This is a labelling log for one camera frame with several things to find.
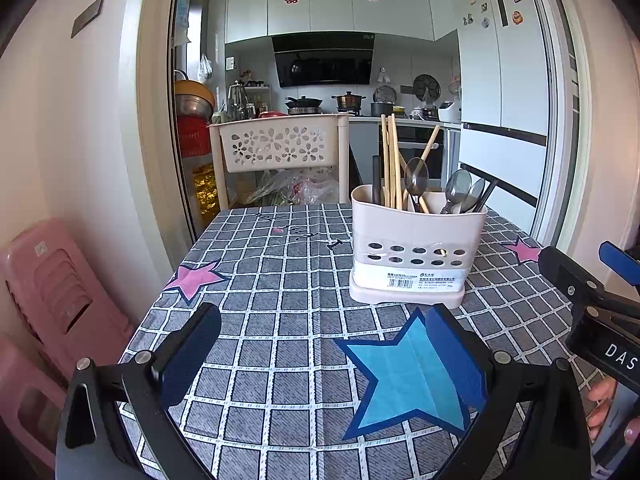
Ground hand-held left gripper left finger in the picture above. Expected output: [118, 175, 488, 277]
[55, 301, 223, 480]

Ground gold foil bag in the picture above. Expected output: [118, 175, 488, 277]
[192, 162, 221, 216]

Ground round dark pan lid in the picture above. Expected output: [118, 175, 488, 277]
[413, 74, 442, 102]

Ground pink plastic stool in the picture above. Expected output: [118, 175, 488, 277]
[0, 217, 136, 376]
[0, 337, 68, 468]

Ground beige plastic utensil holder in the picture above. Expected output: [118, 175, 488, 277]
[348, 184, 488, 310]

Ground person's right hand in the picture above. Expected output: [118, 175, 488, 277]
[585, 377, 619, 442]

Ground white upper cabinets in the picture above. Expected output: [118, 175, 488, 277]
[225, 0, 458, 45]

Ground black range hood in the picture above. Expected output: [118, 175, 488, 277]
[271, 32, 376, 87]

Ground grey wall plate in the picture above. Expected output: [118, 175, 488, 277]
[71, 0, 106, 38]

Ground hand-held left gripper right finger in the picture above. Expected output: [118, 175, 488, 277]
[424, 302, 593, 480]

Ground yellow basin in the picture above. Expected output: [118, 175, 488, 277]
[174, 79, 216, 98]

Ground red plastic bucket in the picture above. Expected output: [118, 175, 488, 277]
[176, 116, 211, 157]

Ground white refrigerator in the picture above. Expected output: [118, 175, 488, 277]
[450, 0, 553, 221]

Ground metal basin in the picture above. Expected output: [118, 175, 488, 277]
[174, 92, 217, 118]

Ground clear plastic bags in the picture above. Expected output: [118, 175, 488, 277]
[245, 167, 341, 206]

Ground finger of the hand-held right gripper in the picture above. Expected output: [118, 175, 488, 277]
[539, 245, 608, 311]
[600, 241, 640, 276]

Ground glass pitcher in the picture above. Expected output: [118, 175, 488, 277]
[227, 82, 251, 120]

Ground grey checked star tablecloth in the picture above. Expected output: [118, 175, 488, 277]
[117, 202, 608, 480]

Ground copper cooking pot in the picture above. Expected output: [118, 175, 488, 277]
[331, 91, 368, 110]

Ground group of wooden chopsticks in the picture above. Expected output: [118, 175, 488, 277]
[390, 125, 448, 191]

